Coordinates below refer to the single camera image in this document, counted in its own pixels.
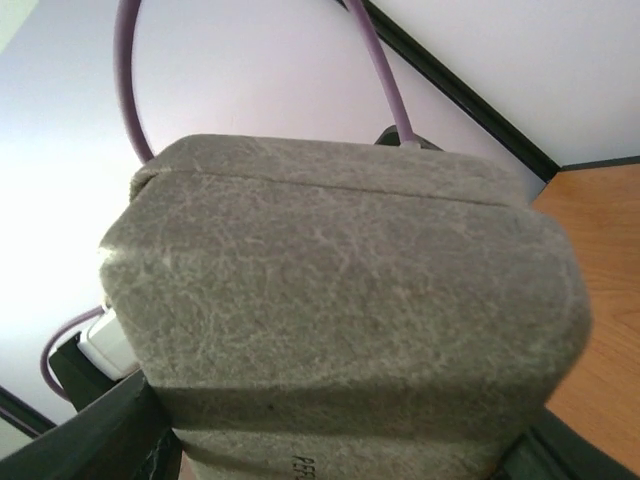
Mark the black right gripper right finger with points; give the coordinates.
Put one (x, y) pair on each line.
(551, 450)

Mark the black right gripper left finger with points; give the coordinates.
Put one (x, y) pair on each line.
(125, 434)

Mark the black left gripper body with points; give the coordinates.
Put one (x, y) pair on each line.
(82, 382)

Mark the grey glasses case teal lining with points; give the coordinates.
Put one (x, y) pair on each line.
(317, 310)

